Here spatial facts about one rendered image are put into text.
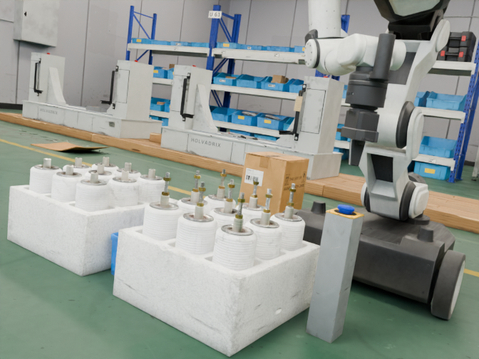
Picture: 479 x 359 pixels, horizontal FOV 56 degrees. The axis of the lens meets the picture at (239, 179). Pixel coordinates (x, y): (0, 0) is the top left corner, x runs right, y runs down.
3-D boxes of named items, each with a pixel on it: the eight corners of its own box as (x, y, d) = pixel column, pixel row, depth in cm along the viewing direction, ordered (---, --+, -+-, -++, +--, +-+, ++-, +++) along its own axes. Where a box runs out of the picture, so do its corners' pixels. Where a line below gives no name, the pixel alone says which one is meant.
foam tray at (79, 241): (102, 222, 180) (106, 179, 177) (175, 250, 159) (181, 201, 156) (6, 239, 148) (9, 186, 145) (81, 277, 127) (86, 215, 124)
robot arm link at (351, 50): (354, 60, 98) (330, 67, 111) (391, 67, 100) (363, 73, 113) (358, 30, 97) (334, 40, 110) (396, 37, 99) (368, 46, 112)
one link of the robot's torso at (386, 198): (372, 190, 176) (362, 90, 144) (425, 201, 166) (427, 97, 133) (358, 220, 168) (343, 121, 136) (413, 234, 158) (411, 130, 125)
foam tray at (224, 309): (207, 263, 150) (213, 211, 147) (311, 305, 128) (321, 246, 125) (112, 295, 118) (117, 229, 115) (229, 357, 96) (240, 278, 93)
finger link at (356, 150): (346, 164, 106) (351, 138, 105) (359, 166, 106) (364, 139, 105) (349, 165, 104) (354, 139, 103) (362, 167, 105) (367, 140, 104)
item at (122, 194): (120, 229, 152) (125, 176, 149) (140, 236, 147) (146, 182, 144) (98, 233, 144) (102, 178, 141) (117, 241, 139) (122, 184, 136)
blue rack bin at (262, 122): (271, 127, 688) (273, 114, 685) (294, 131, 669) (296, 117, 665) (254, 127, 646) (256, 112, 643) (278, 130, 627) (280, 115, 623)
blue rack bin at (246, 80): (251, 90, 702) (254, 76, 699) (273, 92, 683) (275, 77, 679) (234, 86, 660) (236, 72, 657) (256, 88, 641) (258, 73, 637)
